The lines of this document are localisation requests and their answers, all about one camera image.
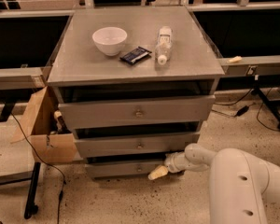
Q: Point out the white ceramic bowl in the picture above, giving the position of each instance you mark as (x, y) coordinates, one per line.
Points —
(110, 40)

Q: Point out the clear plastic bottle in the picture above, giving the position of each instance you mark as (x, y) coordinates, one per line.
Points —
(164, 45)

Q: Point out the grey middle drawer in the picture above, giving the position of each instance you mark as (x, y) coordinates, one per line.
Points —
(138, 144)

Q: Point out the black table leg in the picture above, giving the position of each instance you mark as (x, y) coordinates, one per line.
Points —
(31, 208)

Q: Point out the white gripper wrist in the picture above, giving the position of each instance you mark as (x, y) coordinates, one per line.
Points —
(171, 164)

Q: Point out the grey drawer cabinet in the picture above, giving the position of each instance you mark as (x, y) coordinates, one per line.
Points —
(82, 73)

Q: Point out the brown cardboard box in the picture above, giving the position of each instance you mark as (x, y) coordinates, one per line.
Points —
(36, 125)

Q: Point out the dark blue snack packet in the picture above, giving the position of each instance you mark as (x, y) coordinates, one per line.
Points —
(135, 55)

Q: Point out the small yellow foam piece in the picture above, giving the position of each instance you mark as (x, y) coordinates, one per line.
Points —
(235, 59)

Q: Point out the grey bottom drawer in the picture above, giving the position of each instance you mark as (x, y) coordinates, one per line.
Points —
(110, 167)

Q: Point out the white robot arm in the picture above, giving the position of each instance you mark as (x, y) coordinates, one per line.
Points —
(239, 183)

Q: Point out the black stand leg right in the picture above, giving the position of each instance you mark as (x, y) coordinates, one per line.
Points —
(270, 104)

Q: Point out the grey top drawer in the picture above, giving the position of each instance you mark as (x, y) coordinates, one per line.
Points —
(116, 113)

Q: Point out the grey drawer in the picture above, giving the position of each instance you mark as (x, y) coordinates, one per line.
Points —
(110, 167)
(138, 144)
(116, 113)

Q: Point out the wall power outlet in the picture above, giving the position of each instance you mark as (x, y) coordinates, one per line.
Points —
(251, 70)

